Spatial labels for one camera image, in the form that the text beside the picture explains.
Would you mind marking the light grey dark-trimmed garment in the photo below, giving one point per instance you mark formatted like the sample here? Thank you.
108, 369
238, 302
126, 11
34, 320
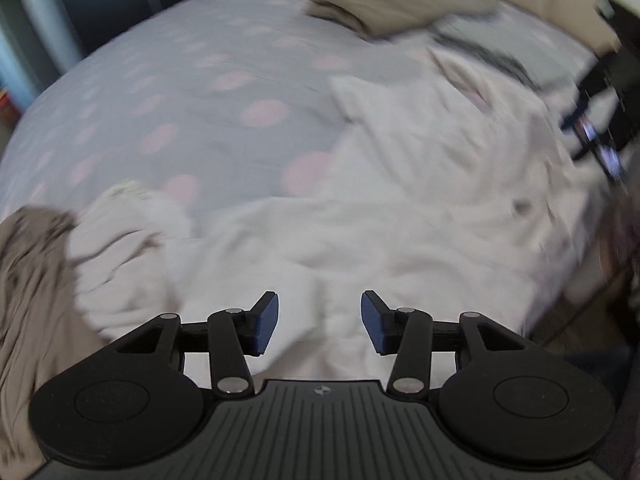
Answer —
500, 45

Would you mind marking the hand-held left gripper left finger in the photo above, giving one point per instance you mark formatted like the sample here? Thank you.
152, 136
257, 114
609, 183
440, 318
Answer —
265, 322

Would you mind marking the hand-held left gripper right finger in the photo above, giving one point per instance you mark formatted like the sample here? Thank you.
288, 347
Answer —
375, 322

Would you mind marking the beige garment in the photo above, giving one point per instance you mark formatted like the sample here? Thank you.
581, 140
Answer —
35, 300

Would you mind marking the bed with pink-dotted sheet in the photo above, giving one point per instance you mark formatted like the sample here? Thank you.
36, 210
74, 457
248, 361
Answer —
200, 110

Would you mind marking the white post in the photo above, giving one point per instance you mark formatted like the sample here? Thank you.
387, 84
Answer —
45, 15

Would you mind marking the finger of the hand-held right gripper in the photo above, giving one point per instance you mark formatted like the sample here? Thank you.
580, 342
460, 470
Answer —
612, 161
586, 131

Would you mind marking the white garment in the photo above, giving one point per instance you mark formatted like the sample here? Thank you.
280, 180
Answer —
400, 220

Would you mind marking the khaki folded clothing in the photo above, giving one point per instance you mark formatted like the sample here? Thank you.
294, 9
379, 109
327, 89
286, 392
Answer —
400, 2

